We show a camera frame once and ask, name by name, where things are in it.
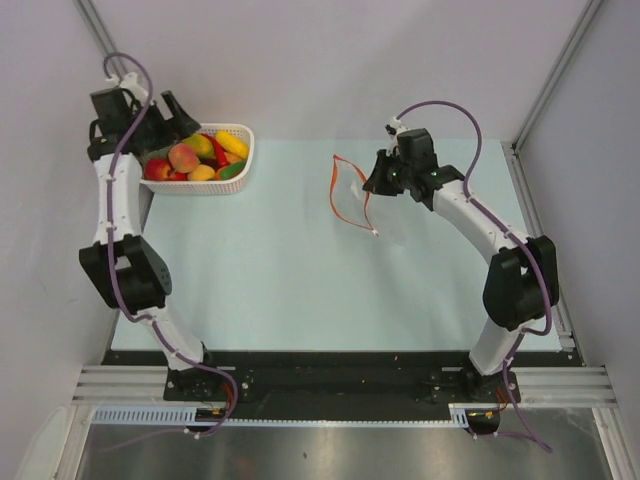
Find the clear zip bag orange zipper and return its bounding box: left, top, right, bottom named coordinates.
left=329, top=154, right=379, bottom=237

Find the red chili pepper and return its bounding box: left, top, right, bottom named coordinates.
left=200, top=133, right=229, bottom=170

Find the red apple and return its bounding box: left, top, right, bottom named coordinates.
left=144, top=158, right=173, bottom=182

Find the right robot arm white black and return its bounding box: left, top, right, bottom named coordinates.
left=363, top=124, right=559, bottom=401

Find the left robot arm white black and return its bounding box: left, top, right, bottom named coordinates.
left=79, top=87, right=221, bottom=400

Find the yellow green mango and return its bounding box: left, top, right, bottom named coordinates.
left=182, top=133, right=215, bottom=159

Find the yellow corn cob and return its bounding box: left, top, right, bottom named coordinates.
left=215, top=130, right=250, bottom=160

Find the yellow orange fruit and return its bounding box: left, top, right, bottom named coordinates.
left=187, top=164, right=216, bottom=182

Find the white plastic basket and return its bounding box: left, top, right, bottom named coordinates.
left=140, top=123, right=255, bottom=195

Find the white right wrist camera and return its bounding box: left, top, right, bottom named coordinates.
left=385, top=117, right=408, bottom=155

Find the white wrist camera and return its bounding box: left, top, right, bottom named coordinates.
left=385, top=117, right=408, bottom=155
left=105, top=72, right=149, bottom=103

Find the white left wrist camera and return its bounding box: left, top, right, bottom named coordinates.
left=105, top=72, right=149, bottom=103

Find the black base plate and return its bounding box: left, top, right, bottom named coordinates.
left=164, top=349, right=521, bottom=424

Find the white slotted cable duct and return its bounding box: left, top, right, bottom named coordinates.
left=92, top=403, right=471, bottom=427

